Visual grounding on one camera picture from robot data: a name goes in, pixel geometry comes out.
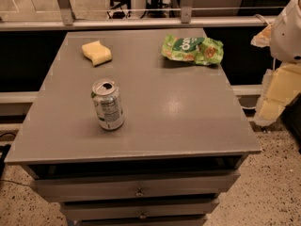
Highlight black floor cable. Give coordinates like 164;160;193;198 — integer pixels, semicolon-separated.
0;132;32;188

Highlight yellow sponge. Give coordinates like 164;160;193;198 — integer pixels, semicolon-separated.
82;40;112;67

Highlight grey metal railing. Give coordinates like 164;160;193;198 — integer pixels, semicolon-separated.
0;0;290;31

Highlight black office chair base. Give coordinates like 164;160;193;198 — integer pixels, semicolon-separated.
107;0;147;19

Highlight top grey drawer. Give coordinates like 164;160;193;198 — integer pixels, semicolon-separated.
30;169;240;202

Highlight green rice chip bag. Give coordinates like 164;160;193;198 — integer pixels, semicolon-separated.
161;34;224;66

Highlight grey drawer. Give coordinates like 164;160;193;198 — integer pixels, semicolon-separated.
30;169;240;202
61;198;219;220

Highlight opened silver soda can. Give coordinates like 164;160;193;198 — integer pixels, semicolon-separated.
91;78;124;130

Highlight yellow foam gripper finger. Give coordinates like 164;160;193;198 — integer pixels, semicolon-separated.
251;24;272;48
254;63;301;126

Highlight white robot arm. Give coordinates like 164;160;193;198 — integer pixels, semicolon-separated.
251;0;301;126

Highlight white cable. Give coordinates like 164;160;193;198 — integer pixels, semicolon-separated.
254;13;273;26

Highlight middle grey drawer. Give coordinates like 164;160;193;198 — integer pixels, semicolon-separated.
61;198;219;220

